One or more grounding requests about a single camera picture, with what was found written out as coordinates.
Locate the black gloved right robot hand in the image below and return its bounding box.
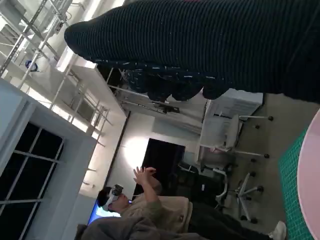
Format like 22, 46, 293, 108
63, 0, 320, 105

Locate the pink bowl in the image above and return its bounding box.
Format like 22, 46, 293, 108
297, 108, 320, 240

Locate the white mesh cabinet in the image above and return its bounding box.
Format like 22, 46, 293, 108
199, 88, 265, 151

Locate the white office chair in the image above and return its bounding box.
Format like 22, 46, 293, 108
212, 167, 265, 223
199, 113, 275, 160

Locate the black screen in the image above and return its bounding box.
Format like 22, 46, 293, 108
143, 138, 186, 193

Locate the black office chair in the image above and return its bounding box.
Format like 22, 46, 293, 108
176, 162, 225, 208

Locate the blue and white object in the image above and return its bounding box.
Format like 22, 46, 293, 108
24, 59, 40, 73

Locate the person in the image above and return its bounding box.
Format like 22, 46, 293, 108
97, 166, 287, 240

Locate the green cutting mat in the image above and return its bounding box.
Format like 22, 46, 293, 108
277, 126, 311, 240

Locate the white VR headset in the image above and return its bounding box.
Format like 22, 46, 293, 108
104, 184, 125, 211

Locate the lit blue monitor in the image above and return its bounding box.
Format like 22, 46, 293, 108
87, 199, 121, 226

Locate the grey jacket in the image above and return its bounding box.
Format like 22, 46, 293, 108
76, 216, 208, 240

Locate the dark window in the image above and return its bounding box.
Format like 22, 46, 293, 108
0, 122, 65, 240

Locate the metal shelf frame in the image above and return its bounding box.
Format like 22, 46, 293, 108
0, 0, 111, 147

